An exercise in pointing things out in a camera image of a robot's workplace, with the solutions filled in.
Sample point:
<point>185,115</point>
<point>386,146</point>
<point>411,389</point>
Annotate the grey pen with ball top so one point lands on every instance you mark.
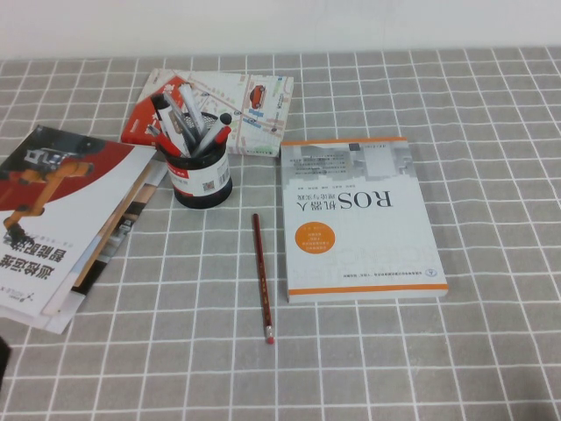
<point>215,130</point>

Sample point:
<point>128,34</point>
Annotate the white paper sheet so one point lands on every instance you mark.
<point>52,323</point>

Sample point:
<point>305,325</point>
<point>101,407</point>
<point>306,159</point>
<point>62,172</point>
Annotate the map cover book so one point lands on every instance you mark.
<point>263,109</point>

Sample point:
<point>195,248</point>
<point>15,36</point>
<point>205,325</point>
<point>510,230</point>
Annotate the dark red pencil with eraser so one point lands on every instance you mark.
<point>262,272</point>

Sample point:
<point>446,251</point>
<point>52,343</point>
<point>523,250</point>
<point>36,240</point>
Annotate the white orange ROS book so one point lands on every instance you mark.
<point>372,245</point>

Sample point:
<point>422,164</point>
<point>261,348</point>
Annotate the white marker with black cap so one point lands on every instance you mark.
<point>168,118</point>

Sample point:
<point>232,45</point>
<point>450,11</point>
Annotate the black mesh pen holder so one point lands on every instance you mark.
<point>197,193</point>

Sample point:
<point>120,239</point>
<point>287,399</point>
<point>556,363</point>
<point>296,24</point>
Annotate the grey pen with red cap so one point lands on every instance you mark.
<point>219,137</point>

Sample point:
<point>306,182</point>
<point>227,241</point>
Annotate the brown photo booklet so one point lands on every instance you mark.
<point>127,210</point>

